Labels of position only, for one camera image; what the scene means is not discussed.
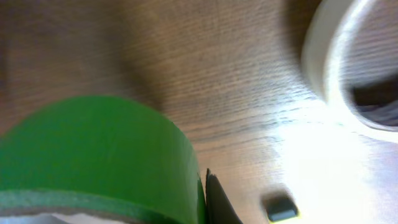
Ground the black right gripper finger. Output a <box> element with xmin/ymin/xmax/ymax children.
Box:
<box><xmin>205</xmin><ymin>169</ymin><xmax>242</xmax><ymax>224</ymax></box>

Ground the green tape roll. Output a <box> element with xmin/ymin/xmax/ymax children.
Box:
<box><xmin>1</xmin><ymin>96</ymin><xmax>206</xmax><ymax>223</ymax></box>

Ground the white tape roll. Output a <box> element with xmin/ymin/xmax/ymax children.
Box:
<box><xmin>302</xmin><ymin>0</ymin><xmax>397</xmax><ymax>143</ymax></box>

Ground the yellow box cutter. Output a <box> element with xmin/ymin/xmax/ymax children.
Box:
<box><xmin>263</xmin><ymin>195</ymin><xmax>299</xmax><ymax>223</ymax></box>

